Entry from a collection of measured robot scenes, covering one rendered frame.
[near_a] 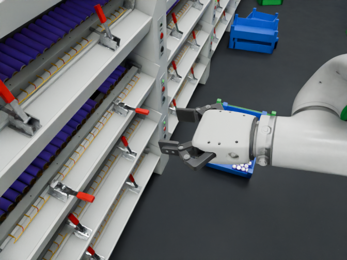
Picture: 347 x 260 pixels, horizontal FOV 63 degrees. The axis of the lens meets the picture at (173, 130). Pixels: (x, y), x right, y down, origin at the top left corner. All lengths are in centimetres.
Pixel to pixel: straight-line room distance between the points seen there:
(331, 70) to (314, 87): 5
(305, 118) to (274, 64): 154
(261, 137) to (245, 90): 128
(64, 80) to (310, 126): 43
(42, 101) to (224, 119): 32
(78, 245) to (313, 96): 63
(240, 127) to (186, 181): 78
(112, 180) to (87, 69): 39
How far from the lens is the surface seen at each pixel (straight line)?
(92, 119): 71
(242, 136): 48
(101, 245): 99
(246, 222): 119
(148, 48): 84
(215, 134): 49
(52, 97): 54
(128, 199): 105
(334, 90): 52
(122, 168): 89
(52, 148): 67
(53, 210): 63
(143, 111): 73
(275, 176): 134
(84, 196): 59
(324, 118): 49
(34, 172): 65
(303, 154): 47
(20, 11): 44
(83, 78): 58
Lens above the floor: 104
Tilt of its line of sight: 46 degrees down
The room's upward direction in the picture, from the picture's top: straight up
